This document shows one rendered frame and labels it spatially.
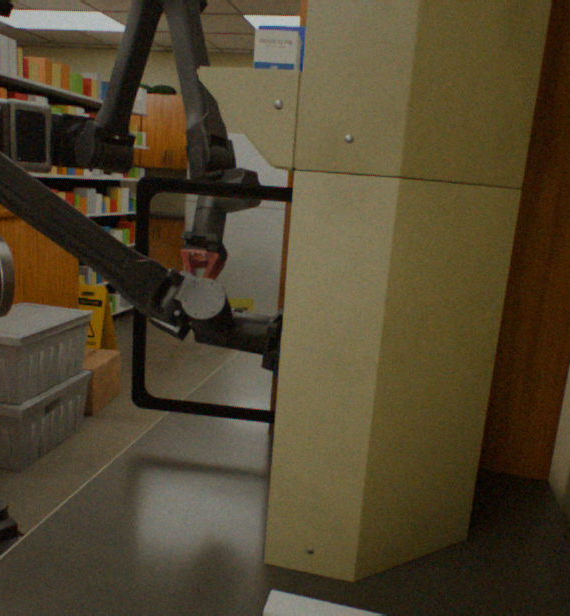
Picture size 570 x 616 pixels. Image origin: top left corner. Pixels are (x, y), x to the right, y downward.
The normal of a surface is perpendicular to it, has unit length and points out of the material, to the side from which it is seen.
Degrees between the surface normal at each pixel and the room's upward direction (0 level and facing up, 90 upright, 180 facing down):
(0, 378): 95
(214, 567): 0
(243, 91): 90
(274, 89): 90
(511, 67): 90
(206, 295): 56
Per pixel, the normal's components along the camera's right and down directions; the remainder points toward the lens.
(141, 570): 0.07, -0.98
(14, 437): -0.21, 0.28
